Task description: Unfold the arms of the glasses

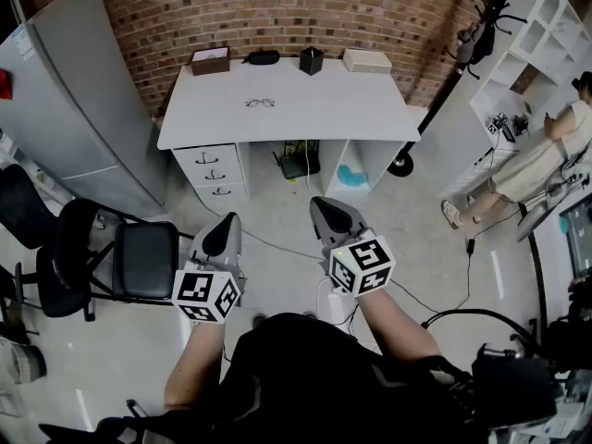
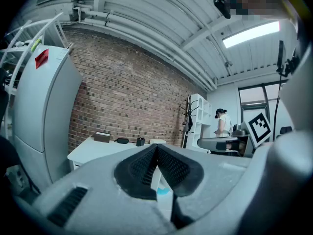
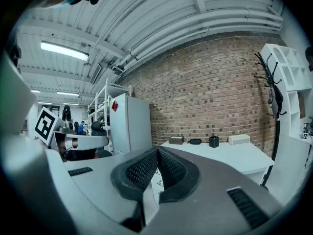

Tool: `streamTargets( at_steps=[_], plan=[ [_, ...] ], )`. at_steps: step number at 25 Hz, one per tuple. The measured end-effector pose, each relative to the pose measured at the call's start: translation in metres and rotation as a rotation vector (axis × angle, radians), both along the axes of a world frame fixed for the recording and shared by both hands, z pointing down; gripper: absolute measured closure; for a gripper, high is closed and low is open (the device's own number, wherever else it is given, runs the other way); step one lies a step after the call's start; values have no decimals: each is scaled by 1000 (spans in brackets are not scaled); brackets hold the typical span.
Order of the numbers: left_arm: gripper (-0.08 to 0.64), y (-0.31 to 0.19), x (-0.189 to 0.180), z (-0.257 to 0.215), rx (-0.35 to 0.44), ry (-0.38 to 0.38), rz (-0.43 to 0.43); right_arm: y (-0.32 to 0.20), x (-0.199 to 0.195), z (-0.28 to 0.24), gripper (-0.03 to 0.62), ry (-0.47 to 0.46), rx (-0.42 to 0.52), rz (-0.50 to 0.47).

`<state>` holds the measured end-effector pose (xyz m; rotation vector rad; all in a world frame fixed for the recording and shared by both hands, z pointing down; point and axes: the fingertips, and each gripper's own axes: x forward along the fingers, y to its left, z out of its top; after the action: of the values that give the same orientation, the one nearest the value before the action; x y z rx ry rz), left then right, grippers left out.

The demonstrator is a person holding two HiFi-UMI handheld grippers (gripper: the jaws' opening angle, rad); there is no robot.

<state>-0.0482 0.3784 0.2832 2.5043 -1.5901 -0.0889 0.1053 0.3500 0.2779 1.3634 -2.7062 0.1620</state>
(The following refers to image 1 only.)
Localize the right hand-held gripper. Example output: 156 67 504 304
308 195 397 299

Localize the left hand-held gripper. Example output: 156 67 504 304
171 211 246 326

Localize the person's right forearm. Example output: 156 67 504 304
358 287 443 360

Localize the person's left forearm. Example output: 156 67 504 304
164 317 232 413

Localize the black glasses case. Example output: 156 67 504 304
240 49 281 67

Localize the teal soft object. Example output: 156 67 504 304
336 164 370 189

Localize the black router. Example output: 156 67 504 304
272 139 322 180

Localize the black folding chair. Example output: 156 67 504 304
53 197 195 323

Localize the white power strip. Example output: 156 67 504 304
316 277 346 326

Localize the white desk with drawers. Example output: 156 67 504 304
156 55 422 201

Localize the black coat rack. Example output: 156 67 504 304
387 0 528 179

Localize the black square pen holder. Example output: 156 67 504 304
298 46 325 77

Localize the white rectangular box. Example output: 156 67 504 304
342 47 393 75

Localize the person's black clothing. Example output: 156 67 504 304
39 312 491 444

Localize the black curved tube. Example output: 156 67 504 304
423 308 537 346

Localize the brown wooden box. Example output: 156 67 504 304
190 46 231 77

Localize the spare gripper on shelf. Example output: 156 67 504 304
486 112 510 136

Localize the black office chair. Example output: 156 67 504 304
0 163 96 337

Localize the grey refrigerator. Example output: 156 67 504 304
0 0 168 212

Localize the dark hanging bag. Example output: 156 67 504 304
455 20 496 67

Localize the woven basket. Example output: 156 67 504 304
0 338 47 386

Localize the dark monitor screen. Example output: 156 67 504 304
557 191 592 281

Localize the white shelf unit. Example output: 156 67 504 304
469 0 592 147

